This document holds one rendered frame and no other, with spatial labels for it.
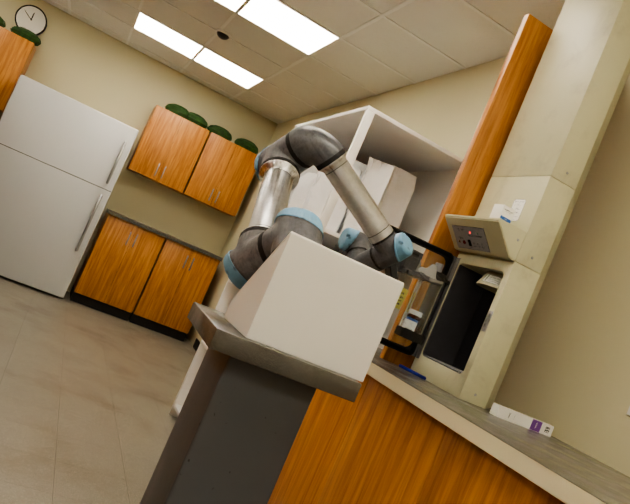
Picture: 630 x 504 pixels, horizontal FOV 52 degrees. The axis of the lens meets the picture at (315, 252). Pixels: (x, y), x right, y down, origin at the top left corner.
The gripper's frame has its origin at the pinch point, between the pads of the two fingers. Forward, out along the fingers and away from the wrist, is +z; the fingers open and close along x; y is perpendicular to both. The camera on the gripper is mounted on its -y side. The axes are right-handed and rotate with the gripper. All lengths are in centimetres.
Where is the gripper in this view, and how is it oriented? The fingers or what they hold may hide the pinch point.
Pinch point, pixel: (431, 282)
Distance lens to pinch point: 215.6
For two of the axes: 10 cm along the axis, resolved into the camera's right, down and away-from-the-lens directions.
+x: -3.4, -1.0, 9.3
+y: 3.7, -9.3, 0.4
